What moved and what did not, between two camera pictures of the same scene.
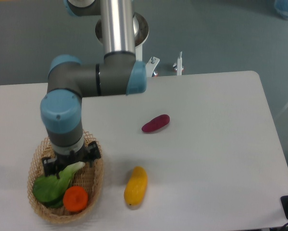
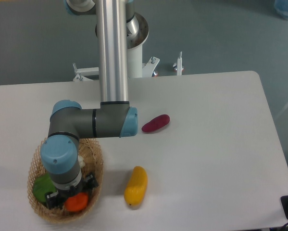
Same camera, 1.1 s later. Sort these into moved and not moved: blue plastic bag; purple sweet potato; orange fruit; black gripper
Moved: black gripper
Not moved: purple sweet potato; orange fruit; blue plastic bag
